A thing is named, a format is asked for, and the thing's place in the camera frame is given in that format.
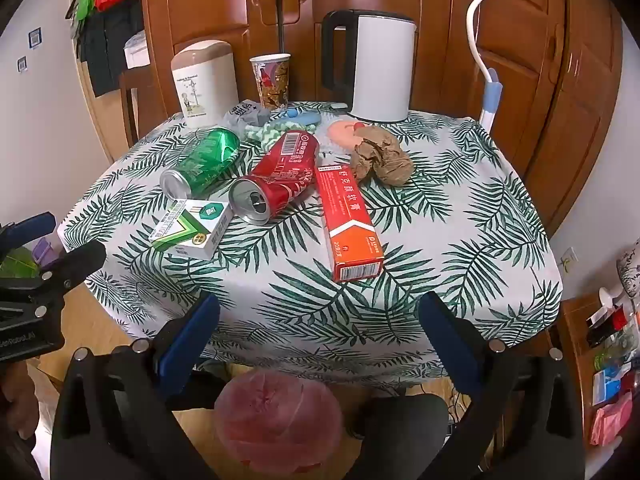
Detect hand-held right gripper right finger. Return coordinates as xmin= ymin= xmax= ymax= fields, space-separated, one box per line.
xmin=417 ymin=291 xmax=586 ymax=480

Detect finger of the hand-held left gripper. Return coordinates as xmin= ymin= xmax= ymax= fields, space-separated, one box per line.
xmin=27 ymin=240 xmax=107 ymax=308
xmin=0 ymin=212 xmax=57 ymax=253

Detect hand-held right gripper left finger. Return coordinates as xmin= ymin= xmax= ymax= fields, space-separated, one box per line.
xmin=50 ymin=292 xmax=222 ymax=480

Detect bin with pink liner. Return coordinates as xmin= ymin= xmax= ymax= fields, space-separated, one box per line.
xmin=214 ymin=367 xmax=346 ymax=473

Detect red drink can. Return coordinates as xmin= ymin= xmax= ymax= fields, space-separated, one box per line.
xmin=228 ymin=130 xmax=321 ymax=226

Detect brown paper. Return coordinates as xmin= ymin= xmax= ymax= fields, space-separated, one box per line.
xmin=349 ymin=126 xmax=414 ymax=187

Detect green zigzag cloth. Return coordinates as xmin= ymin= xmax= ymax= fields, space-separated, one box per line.
xmin=244 ymin=120 xmax=288 ymax=151

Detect pink round toy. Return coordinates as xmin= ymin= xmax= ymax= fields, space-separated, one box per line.
xmin=327 ymin=121 xmax=368 ymax=148

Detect purple plastic bin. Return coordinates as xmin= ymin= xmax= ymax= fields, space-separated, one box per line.
xmin=32 ymin=237 xmax=63 ymax=268

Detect green printed bag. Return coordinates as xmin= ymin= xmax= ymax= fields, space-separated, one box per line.
xmin=0 ymin=245 xmax=41 ymax=279

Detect person's left leg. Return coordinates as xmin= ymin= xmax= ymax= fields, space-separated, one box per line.
xmin=172 ymin=365 xmax=232 ymax=411

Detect leaf print tablecloth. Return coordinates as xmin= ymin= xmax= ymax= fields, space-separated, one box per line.
xmin=57 ymin=101 xmax=563 ymax=391

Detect green and white carton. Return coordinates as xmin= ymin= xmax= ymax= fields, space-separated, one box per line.
xmin=150 ymin=198 xmax=234 ymax=261

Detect wooden side cabinet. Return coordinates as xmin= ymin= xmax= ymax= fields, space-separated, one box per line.
xmin=556 ymin=295 xmax=640 ymax=461

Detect orange carton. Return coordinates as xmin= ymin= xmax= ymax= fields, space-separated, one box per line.
xmin=315 ymin=162 xmax=385 ymax=283

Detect wooden chair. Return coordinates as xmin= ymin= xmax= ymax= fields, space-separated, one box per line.
xmin=118 ymin=67 xmax=166 ymax=148

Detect black and red box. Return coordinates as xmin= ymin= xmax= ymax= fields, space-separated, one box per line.
xmin=585 ymin=305 xmax=629 ymax=349

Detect blue and white box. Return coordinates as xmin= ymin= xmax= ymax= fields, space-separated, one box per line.
xmin=592 ymin=360 xmax=631 ymax=406

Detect green drink can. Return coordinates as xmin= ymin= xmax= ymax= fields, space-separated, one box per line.
xmin=160 ymin=127 xmax=242 ymax=202

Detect pink packet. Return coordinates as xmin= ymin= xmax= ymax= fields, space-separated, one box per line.
xmin=590 ymin=390 xmax=634 ymax=447

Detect dark hanging clothes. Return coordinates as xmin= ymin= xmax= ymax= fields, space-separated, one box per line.
xmin=75 ymin=7 xmax=146 ymax=97

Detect white patterned vase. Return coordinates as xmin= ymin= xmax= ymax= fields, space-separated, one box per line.
xmin=616 ymin=240 xmax=640 ymax=306

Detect white plastic bag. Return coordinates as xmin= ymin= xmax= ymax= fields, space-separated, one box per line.
xmin=124 ymin=30 xmax=149 ymax=69

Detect beige lidded canister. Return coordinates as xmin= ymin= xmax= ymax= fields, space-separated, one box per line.
xmin=170 ymin=40 xmax=240 ymax=128

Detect white and blue flexible holder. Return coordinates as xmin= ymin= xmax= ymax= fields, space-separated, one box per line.
xmin=466 ymin=0 xmax=502 ymax=133

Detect printed paper cup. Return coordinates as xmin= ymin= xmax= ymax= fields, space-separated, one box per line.
xmin=249 ymin=53 xmax=292 ymax=109

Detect white electric kettle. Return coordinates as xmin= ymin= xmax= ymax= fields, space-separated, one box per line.
xmin=321 ymin=9 xmax=418 ymax=123

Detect black pole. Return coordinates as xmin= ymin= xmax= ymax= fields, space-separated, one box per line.
xmin=276 ymin=0 xmax=287 ymax=56

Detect tangled cables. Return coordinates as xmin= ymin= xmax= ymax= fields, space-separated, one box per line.
xmin=440 ymin=389 xmax=472 ymax=427

